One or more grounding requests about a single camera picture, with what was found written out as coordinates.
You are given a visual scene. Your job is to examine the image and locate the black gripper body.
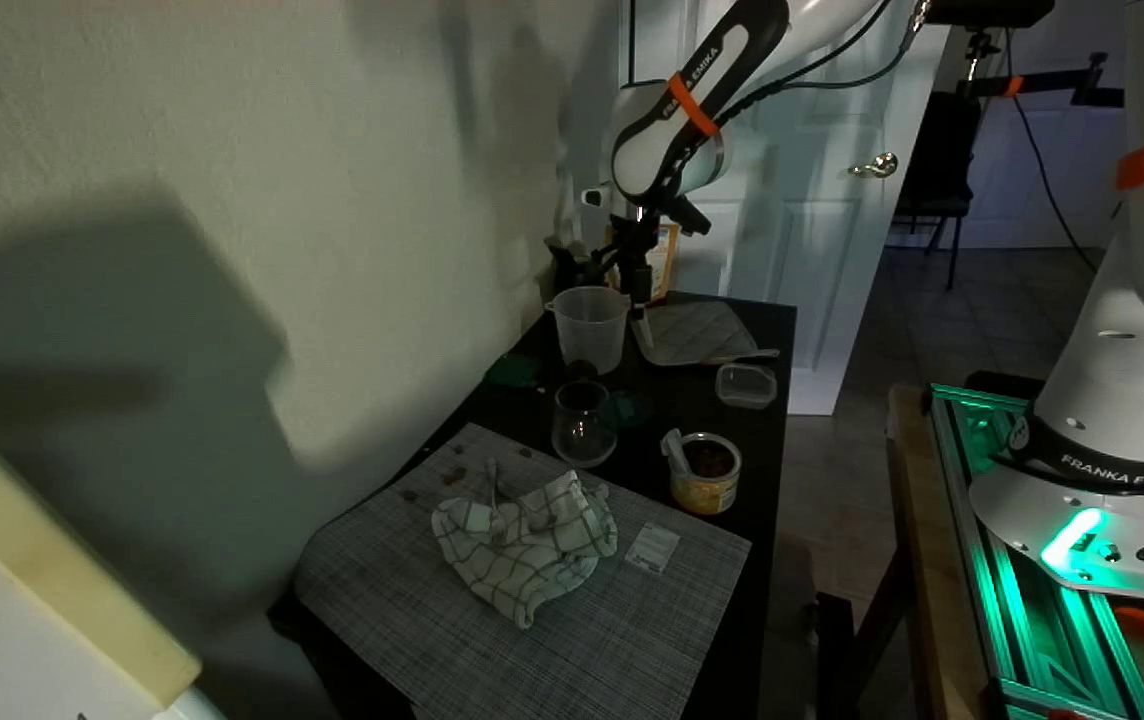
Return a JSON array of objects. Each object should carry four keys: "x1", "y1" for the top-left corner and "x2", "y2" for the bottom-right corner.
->
[{"x1": 602, "y1": 173, "x2": 715, "y2": 262}]

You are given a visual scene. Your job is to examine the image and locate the translucent plastic measuring jug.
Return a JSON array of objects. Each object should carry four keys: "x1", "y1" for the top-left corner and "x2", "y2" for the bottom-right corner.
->
[{"x1": 543, "y1": 282, "x2": 634, "y2": 381}]

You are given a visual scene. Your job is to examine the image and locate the grey quilted pot holder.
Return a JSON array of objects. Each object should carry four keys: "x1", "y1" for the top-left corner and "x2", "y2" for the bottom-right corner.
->
[{"x1": 632, "y1": 295, "x2": 785, "y2": 372}]

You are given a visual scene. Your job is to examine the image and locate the square clear plastic container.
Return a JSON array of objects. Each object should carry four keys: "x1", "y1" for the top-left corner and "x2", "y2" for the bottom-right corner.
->
[{"x1": 713, "y1": 361, "x2": 785, "y2": 412}]

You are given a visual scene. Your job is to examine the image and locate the white panelled door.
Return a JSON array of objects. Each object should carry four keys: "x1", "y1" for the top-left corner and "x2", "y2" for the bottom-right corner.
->
[{"x1": 619, "y1": 0, "x2": 954, "y2": 421}]

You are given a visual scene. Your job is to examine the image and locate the black side table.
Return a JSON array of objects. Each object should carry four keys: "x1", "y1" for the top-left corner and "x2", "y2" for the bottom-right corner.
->
[{"x1": 264, "y1": 289, "x2": 801, "y2": 720}]

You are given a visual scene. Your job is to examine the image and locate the yellow-brown ceramic mug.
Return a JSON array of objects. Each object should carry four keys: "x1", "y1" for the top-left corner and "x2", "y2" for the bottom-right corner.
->
[{"x1": 654, "y1": 426, "x2": 748, "y2": 520}]

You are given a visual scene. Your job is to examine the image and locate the small white packet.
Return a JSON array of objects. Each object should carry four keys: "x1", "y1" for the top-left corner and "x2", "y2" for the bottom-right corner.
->
[{"x1": 619, "y1": 520, "x2": 687, "y2": 579}]

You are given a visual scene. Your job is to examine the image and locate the white checked dish cloth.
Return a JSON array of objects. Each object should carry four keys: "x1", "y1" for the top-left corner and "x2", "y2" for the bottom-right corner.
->
[{"x1": 428, "y1": 464, "x2": 624, "y2": 632}]

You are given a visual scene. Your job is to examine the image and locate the brass door handle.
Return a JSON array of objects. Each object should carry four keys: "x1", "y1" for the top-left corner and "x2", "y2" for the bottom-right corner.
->
[{"x1": 843, "y1": 150, "x2": 903, "y2": 185}]

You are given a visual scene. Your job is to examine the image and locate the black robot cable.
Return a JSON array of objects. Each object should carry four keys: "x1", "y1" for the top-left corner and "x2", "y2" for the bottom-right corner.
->
[{"x1": 726, "y1": 0, "x2": 935, "y2": 123}]

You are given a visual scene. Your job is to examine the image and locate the black camera tripod stand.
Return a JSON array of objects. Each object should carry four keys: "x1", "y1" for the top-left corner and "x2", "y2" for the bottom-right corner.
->
[{"x1": 897, "y1": 0, "x2": 1130, "y2": 293}]

